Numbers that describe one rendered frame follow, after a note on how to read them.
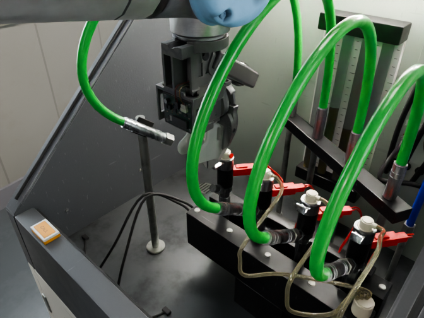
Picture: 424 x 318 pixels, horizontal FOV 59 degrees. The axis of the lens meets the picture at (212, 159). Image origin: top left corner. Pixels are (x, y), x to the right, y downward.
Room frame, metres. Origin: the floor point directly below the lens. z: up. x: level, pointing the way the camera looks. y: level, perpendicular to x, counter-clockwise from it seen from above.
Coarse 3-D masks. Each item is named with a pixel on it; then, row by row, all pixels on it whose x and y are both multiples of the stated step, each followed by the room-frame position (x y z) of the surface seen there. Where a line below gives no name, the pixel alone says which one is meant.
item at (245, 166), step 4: (240, 164) 0.52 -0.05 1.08; (244, 164) 0.52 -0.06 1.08; (248, 164) 0.53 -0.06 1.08; (252, 164) 0.53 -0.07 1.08; (236, 168) 0.51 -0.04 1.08; (240, 168) 0.51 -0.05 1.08; (244, 168) 0.51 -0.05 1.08; (248, 168) 0.51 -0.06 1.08; (236, 172) 0.51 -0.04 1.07; (240, 172) 0.51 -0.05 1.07; (244, 172) 0.51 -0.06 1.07; (248, 172) 0.51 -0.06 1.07
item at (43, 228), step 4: (40, 224) 0.50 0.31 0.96; (44, 224) 0.50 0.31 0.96; (48, 224) 0.50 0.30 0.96; (36, 228) 0.49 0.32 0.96; (40, 228) 0.49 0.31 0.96; (44, 228) 0.49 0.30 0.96; (48, 228) 0.49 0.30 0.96; (52, 228) 0.49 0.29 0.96; (40, 232) 0.48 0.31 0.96; (44, 232) 0.48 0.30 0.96; (48, 232) 0.48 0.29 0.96; (52, 232) 0.48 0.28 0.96; (44, 236) 0.47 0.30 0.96; (56, 236) 0.48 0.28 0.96; (48, 240) 0.46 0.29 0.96; (52, 240) 0.47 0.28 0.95; (44, 244) 0.46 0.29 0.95
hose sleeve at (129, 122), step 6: (126, 120) 0.53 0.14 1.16; (132, 120) 0.54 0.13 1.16; (126, 126) 0.52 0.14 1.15; (132, 126) 0.53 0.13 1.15; (138, 126) 0.53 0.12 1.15; (144, 126) 0.54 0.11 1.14; (138, 132) 0.53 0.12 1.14; (144, 132) 0.54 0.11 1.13; (150, 132) 0.54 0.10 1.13; (156, 132) 0.55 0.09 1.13; (162, 132) 0.55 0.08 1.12; (156, 138) 0.54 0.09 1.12; (162, 138) 0.55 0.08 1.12
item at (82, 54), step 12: (96, 24) 0.52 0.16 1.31; (300, 24) 0.65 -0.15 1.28; (84, 36) 0.51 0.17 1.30; (300, 36) 0.65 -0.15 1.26; (84, 48) 0.51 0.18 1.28; (300, 48) 0.65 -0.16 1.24; (84, 60) 0.51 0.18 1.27; (300, 60) 0.66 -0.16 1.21; (84, 72) 0.51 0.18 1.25; (84, 84) 0.51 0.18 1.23; (96, 108) 0.51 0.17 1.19; (120, 120) 0.52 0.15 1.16
